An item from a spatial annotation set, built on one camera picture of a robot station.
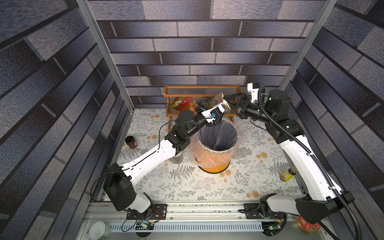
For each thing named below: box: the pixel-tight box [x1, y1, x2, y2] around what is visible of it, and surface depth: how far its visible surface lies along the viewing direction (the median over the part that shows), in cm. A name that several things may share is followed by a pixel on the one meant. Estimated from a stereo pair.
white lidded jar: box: [88, 221, 112, 240], surface depth 66 cm
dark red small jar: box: [125, 135, 138, 149], surface depth 94 cm
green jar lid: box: [220, 92, 232, 110], surface depth 60 cm
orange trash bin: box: [195, 119, 239, 174], surface depth 80 cm
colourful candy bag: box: [170, 96, 201, 114], surface depth 99 cm
